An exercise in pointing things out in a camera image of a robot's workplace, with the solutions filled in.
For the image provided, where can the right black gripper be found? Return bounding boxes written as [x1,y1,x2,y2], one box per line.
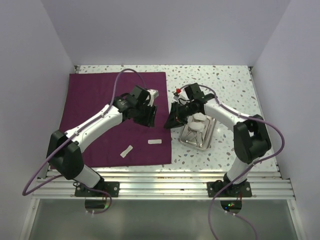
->
[163,101,198,130]

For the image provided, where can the white gauze pad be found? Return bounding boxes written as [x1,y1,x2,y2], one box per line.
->
[192,112,207,122]
[188,121,206,132]

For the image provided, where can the steel forceps with rings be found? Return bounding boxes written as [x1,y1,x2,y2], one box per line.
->
[185,131,197,144]

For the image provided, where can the white bandage strip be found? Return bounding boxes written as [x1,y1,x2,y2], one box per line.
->
[147,139,162,145]
[120,145,133,158]

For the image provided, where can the steel instrument tray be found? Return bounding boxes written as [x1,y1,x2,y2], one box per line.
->
[178,115,216,151]

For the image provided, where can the steel scissors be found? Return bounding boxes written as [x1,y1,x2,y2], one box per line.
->
[196,131,204,148]

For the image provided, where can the purple cloth mat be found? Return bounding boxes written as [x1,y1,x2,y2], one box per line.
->
[59,72,172,168]

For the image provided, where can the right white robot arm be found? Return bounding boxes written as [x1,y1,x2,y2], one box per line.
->
[164,83,272,197]

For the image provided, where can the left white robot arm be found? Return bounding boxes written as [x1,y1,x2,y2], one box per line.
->
[47,85,159,197]

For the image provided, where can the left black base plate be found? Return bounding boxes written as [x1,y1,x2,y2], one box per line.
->
[73,178,120,198]

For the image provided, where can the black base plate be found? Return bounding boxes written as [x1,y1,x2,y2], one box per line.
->
[206,180,253,198]
[73,178,120,198]

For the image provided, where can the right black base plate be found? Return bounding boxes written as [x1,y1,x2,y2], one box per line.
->
[206,180,253,198]

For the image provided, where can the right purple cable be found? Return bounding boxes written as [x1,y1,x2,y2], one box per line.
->
[179,84,286,240]

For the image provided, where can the purple cable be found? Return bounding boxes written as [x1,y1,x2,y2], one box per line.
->
[22,68,148,216]
[179,84,286,240]

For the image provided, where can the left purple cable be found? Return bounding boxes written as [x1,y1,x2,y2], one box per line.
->
[22,68,148,216]

